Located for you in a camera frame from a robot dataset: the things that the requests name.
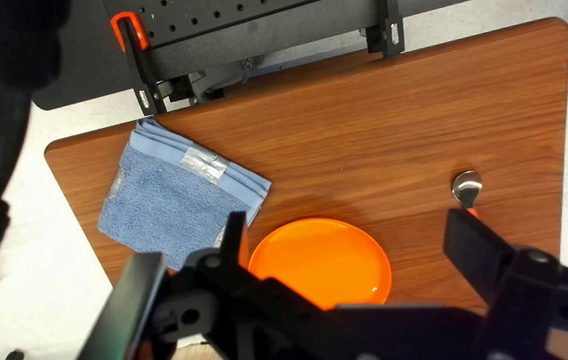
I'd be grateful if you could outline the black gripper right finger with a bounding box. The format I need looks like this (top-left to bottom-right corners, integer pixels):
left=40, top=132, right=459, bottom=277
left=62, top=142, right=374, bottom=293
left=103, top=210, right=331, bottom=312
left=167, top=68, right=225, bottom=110
left=443, top=205, right=521, bottom=304

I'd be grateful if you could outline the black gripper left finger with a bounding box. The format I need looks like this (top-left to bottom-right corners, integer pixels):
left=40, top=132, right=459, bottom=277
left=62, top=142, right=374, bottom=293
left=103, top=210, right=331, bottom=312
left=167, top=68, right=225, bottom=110
left=220, top=210, right=251, bottom=270

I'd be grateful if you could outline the blue terry towel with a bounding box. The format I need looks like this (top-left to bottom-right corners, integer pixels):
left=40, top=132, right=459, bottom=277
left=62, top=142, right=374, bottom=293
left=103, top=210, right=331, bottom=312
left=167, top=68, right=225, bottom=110
left=96, top=118, right=274, bottom=271

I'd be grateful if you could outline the orange plastic plate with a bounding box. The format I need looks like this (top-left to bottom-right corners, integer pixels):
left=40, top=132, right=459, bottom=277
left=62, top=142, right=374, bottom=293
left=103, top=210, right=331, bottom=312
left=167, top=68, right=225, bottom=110
left=246, top=215, right=395, bottom=312

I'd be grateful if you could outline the black orange bar clamp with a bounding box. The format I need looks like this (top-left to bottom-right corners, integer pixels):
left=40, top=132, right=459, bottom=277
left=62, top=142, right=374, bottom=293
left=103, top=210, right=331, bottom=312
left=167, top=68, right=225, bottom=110
left=365, top=0, right=407, bottom=58
left=108, top=9, right=196, bottom=115

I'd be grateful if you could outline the black perforated breadboard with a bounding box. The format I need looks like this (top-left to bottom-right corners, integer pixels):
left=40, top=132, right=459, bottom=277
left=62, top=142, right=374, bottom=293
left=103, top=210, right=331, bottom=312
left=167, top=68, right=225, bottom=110
left=30, top=0, right=466, bottom=112

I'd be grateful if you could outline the metal spoon orange handle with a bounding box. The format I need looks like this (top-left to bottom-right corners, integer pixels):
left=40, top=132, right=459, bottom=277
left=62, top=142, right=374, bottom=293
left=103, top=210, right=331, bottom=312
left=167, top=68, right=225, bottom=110
left=450, top=168, right=487, bottom=220

